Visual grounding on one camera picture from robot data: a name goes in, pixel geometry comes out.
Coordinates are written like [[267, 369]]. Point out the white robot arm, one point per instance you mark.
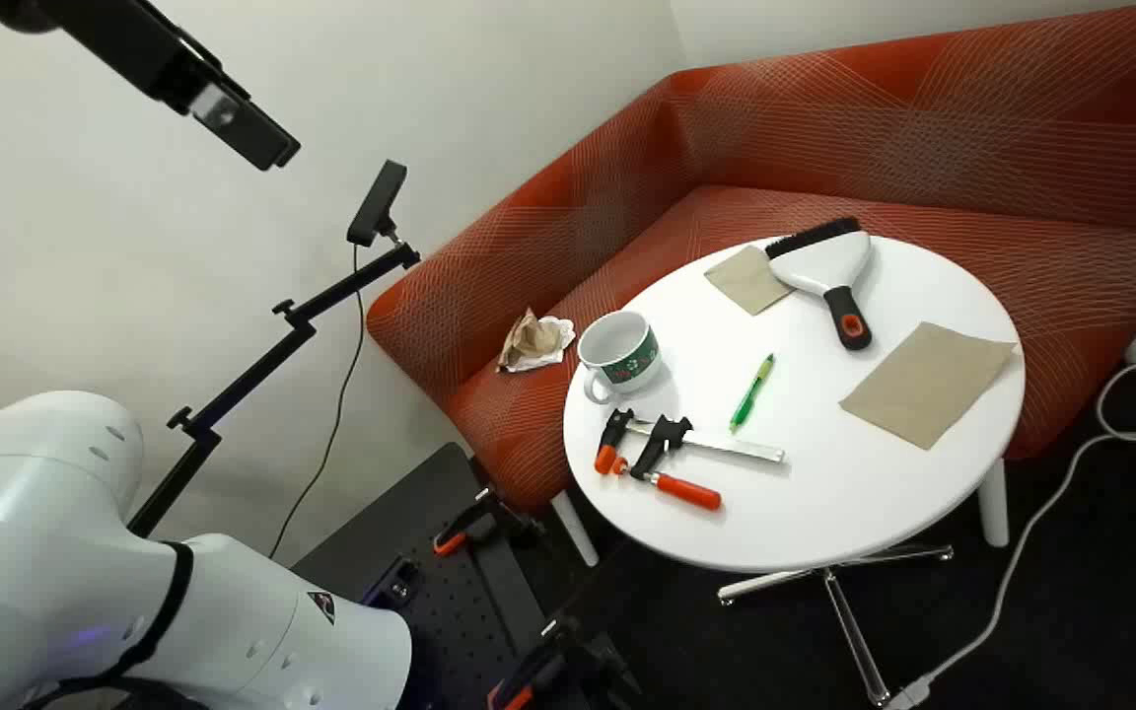
[[83, 600]]

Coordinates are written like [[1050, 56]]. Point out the black orange clamp on base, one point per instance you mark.
[[478, 521]]

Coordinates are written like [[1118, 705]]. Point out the large brown cardboard sheet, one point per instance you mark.
[[930, 384]]

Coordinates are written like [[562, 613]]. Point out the green pen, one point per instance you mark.
[[751, 392]]

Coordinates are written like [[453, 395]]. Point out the black orange clamp lower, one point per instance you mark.
[[567, 662]]

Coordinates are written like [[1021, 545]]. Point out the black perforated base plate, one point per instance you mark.
[[471, 613]]

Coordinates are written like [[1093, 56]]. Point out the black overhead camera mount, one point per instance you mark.
[[166, 64]]

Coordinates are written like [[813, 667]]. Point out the black camera on stand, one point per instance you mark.
[[371, 219]]

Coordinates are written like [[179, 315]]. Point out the orange sofa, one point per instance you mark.
[[1000, 149]]

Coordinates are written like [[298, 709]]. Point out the round white table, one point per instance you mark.
[[846, 492]]

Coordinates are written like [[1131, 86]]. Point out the small brown cardboard sheet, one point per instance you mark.
[[746, 277]]

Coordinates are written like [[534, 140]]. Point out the orange bar clamp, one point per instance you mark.
[[638, 448]]

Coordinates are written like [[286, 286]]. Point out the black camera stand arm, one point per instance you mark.
[[200, 424]]

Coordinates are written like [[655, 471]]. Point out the crumpled paper wrapper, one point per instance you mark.
[[534, 342]]

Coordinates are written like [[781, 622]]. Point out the white green mug cup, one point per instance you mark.
[[620, 358]]

